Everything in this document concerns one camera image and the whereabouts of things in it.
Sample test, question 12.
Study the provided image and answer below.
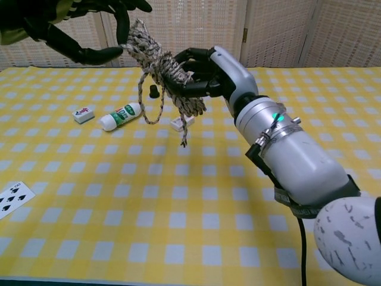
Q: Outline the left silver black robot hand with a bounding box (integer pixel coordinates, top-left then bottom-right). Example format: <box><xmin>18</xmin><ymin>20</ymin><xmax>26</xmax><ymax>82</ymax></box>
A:
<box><xmin>0</xmin><ymin>0</ymin><xmax>153</xmax><ymax>67</ymax></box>

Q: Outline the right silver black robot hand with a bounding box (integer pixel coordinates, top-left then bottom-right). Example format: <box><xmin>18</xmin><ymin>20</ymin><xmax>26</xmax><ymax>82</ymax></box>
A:
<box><xmin>173</xmin><ymin>45</ymin><xmax>259</xmax><ymax>111</ymax></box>

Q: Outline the speckled beige braided rope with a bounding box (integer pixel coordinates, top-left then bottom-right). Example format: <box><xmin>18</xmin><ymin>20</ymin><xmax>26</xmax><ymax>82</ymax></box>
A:
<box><xmin>120</xmin><ymin>18</ymin><xmax>208</xmax><ymax>148</ymax></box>

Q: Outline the woven beige folding screen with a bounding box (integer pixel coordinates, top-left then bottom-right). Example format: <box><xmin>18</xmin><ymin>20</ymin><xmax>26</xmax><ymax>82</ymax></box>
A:
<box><xmin>0</xmin><ymin>0</ymin><xmax>381</xmax><ymax>72</ymax></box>

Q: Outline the small white cardboard box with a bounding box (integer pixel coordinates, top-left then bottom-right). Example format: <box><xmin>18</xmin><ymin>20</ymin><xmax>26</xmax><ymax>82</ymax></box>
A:
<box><xmin>170</xmin><ymin>116</ymin><xmax>196</xmax><ymax>132</ymax></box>

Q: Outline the white green mahjong tile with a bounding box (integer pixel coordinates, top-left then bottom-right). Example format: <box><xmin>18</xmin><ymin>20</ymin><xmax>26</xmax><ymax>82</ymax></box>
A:
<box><xmin>71</xmin><ymin>106</ymin><xmax>96</xmax><ymax>125</ymax></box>

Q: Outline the white bottle green label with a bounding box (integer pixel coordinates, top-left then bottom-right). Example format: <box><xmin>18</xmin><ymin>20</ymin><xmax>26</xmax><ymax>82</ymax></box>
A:
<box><xmin>99</xmin><ymin>102</ymin><xmax>143</xmax><ymax>132</ymax></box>

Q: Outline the yellow white checkered tablecloth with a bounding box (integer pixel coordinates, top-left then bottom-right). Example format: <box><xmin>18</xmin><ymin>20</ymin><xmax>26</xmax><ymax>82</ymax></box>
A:
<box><xmin>0</xmin><ymin>66</ymin><xmax>381</xmax><ymax>284</ymax></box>

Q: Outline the eight of spades card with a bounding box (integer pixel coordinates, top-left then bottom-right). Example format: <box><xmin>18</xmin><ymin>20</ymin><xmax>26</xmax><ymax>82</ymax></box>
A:
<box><xmin>0</xmin><ymin>181</ymin><xmax>36</xmax><ymax>220</ymax></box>

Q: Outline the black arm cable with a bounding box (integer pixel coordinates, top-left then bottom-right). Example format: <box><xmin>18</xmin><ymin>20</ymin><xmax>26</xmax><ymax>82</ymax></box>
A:
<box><xmin>245</xmin><ymin>142</ymin><xmax>308</xmax><ymax>286</ymax></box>

